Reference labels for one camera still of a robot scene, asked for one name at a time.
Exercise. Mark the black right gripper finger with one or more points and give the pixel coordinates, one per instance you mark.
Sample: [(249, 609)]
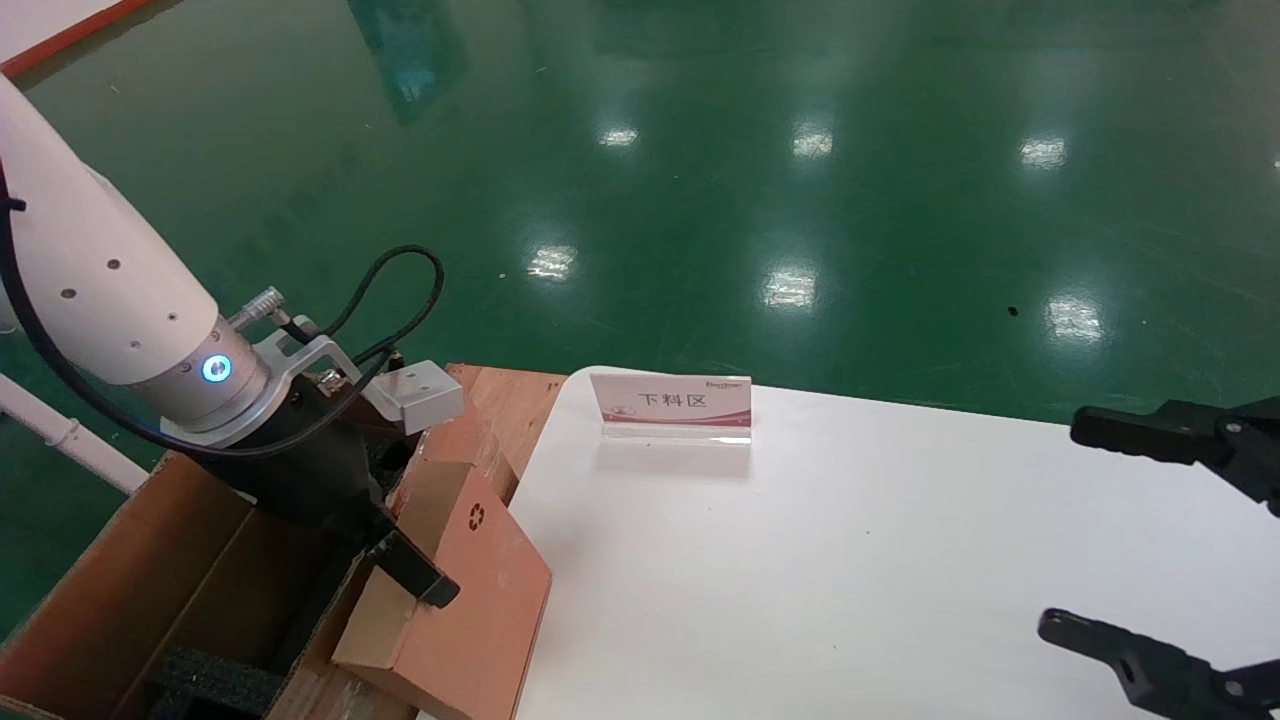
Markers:
[(1150, 435), (1150, 665)]

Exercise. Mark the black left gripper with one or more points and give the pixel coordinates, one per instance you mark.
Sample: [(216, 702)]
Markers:
[(310, 460)]

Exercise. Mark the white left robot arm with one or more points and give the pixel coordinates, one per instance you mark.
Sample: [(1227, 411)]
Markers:
[(90, 270)]

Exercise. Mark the large cardboard box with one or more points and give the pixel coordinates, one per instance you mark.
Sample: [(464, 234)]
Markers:
[(100, 600)]

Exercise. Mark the black foam insert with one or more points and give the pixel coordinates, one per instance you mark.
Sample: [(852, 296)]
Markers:
[(215, 682)]

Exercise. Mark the acrylic sign with red print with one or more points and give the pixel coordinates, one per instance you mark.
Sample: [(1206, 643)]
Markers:
[(670, 402)]

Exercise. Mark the white pipe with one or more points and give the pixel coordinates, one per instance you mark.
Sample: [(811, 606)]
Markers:
[(60, 430)]

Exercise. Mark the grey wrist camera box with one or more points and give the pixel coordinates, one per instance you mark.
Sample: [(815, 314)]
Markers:
[(420, 395)]

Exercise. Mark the silver camera bracket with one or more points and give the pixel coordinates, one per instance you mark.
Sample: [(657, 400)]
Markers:
[(320, 350)]

